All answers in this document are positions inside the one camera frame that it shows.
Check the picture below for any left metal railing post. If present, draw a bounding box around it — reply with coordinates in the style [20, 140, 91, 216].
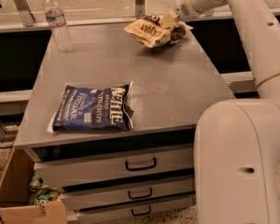
[13, 0, 35, 27]

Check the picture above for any green snack bag in box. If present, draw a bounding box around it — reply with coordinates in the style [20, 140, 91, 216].
[32, 188, 60, 205]

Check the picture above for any grey drawer cabinet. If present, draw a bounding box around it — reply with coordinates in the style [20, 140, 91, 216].
[15, 24, 231, 224]

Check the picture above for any blue kettle chip bag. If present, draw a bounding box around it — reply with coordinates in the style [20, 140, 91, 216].
[48, 82, 133, 133]

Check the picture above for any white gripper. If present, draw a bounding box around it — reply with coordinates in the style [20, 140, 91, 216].
[160, 0, 200, 29]

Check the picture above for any metal railing post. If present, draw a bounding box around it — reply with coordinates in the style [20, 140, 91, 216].
[133, 0, 147, 20]
[13, 0, 35, 27]

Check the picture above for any bottom grey drawer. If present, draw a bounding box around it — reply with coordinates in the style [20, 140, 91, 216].
[77, 193, 196, 224]

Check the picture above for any drink can in box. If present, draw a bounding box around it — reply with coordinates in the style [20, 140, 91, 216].
[29, 175, 42, 192]

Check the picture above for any brown sea salt chip bag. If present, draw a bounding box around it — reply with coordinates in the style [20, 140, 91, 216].
[124, 15, 192, 49]

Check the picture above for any middle metal railing post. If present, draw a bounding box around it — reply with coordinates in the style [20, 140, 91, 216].
[133, 0, 147, 20]

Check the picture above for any clear plastic water bottle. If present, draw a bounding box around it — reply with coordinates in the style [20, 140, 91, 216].
[43, 0, 73, 52]

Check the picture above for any top grey drawer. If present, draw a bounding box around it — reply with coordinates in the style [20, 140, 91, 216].
[35, 144, 194, 188]

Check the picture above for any grey drawer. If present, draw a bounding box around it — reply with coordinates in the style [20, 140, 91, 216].
[61, 175, 195, 210]
[35, 144, 194, 188]
[77, 193, 196, 224]

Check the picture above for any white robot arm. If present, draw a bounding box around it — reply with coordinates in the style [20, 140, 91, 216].
[174, 0, 280, 224]

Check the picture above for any cardboard box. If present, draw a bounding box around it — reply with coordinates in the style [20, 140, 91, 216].
[0, 147, 67, 224]

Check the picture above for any middle grey drawer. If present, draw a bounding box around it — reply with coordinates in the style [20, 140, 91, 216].
[61, 175, 195, 210]

